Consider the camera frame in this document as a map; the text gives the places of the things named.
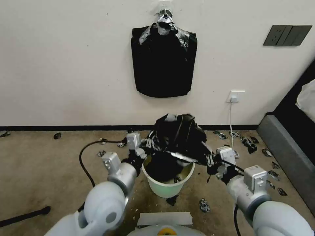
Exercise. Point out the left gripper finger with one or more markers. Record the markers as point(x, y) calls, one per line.
point(147, 142)
point(142, 153)

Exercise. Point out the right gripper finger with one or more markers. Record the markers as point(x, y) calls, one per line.
point(220, 172)
point(210, 159)

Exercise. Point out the black plastic trash bag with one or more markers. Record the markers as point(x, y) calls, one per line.
point(179, 137)

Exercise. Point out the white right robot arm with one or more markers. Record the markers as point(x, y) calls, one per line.
point(270, 216)

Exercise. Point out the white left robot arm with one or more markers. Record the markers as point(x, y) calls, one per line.
point(105, 204)

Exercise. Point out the pale round trash bin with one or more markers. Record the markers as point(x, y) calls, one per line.
point(169, 189)

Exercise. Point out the hanging black trash bag stack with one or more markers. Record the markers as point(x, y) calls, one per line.
point(163, 66)

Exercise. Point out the black baseboard strip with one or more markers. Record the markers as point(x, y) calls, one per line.
point(73, 128)

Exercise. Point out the white robot front shell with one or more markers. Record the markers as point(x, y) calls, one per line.
point(165, 231)

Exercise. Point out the white bedding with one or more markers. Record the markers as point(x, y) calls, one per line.
point(307, 98)

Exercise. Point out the black rod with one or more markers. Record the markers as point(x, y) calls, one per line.
point(24, 216)

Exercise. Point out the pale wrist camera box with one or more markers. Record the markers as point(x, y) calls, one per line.
point(133, 141)
point(227, 155)

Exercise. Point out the dark grey bed frame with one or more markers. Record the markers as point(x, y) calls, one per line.
point(283, 147)

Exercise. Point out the white wall outlet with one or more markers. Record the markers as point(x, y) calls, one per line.
point(238, 94)

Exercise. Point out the clear wall hook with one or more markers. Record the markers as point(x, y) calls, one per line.
point(164, 4)

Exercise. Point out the dark wall switch panel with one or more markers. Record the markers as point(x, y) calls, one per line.
point(286, 35)

